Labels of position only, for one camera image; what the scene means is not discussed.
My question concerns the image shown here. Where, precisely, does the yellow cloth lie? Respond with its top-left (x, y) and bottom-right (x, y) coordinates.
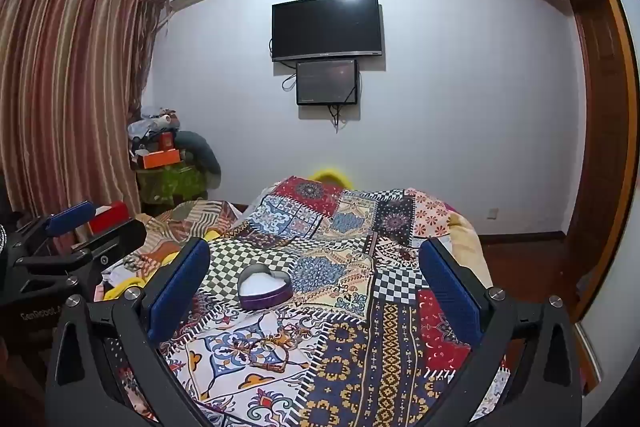
top-left (102, 229), bottom-right (221, 303)

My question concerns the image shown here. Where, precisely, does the purple heart-shaped tin box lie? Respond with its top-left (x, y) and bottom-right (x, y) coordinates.
top-left (237, 270), bottom-right (293, 311)

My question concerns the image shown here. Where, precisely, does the grey-green pillow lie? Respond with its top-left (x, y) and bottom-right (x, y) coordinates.
top-left (176, 130), bottom-right (222, 175)

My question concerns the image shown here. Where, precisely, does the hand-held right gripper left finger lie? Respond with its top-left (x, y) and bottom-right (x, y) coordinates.
top-left (45, 236), bottom-right (211, 427)

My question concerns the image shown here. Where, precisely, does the green box with orange items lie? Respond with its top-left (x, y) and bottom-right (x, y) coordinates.
top-left (136, 161), bottom-right (208, 205)

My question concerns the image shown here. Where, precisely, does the striped geometric printed sheet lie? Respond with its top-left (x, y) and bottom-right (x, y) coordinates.
top-left (131, 199), bottom-right (246, 265)

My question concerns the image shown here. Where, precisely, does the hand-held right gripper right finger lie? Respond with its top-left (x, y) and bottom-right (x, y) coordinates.
top-left (419, 237), bottom-right (586, 427)

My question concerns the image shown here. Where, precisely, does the wooden door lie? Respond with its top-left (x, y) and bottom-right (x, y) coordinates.
top-left (490, 0), bottom-right (640, 398)

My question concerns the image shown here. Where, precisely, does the yellow plastic stool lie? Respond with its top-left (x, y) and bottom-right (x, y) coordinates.
top-left (307, 166), bottom-right (352, 185)

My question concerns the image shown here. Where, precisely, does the red box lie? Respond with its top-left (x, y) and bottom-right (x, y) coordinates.
top-left (88, 201), bottom-right (130, 235)

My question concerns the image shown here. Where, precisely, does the small black wall monitor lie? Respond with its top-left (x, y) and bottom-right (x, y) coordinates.
top-left (295, 59), bottom-right (360, 106)

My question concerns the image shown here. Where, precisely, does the striped brown curtain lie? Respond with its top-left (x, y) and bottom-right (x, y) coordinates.
top-left (0, 0), bottom-right (166, 220)

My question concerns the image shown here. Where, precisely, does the black wall television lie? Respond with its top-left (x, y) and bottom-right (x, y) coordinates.
top-left (271, 0), bottom-right (384, 62)

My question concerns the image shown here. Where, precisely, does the pile of clutter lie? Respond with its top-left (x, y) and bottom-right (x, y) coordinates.
top-left (126, 106), bottom-right (182, 156)

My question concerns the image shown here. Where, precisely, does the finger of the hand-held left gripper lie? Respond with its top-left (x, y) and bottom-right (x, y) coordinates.
top-left (14, 218), bottom-right (149, 280)
top-left (12, 201), bottom-right (100, 254)

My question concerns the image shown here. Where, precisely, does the patchwork printed blanket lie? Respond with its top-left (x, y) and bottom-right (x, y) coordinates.
top-left (102, 176), bottom-right (513, 427)

